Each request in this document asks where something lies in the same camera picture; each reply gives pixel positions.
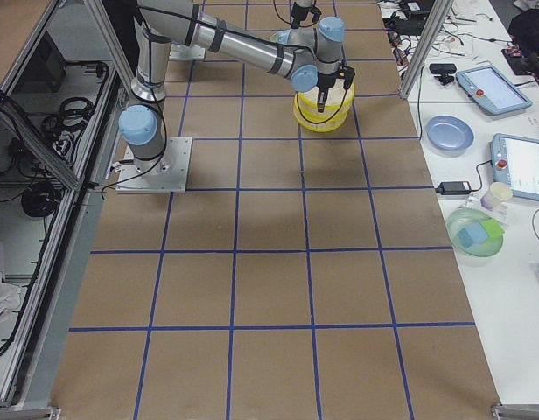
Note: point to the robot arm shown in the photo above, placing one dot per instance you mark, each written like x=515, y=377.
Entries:
x=301, y=10
x=210, y=105

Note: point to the blue plate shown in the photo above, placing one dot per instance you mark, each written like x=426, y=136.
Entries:
x=448, y=135

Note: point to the far teach pendant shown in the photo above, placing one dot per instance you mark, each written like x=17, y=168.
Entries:
x=491, y=90

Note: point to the aluminium frame post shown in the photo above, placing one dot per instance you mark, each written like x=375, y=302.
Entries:
x=431, y=29

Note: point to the near teach pendant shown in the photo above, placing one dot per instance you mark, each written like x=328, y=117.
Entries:
x=515, y=162

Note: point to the teach pendant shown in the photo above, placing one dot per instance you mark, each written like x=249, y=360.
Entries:
x=515, y=162
x=491, y=90

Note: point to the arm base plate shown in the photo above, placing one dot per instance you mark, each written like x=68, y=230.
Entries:
x=169, y=175

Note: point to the paper cup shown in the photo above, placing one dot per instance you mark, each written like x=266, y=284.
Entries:
x=496, y=194

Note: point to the black charger brick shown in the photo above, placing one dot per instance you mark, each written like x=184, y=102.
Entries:
x=454, y=188

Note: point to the black webcam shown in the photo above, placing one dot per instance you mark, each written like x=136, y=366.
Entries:
x=443, y=72

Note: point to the light green plate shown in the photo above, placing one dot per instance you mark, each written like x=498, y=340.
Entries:
x=281, y=37

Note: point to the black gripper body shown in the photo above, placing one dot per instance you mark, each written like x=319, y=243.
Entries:
x=325, y=81

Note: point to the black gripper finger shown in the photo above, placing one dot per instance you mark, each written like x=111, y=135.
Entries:
x=321, y=105

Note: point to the yellow bamboo steamer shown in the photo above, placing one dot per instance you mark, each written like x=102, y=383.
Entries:
x=324, y=122
x=338, y=100

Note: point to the green bowl with blocks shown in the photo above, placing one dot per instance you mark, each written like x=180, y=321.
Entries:
x=474, y=232

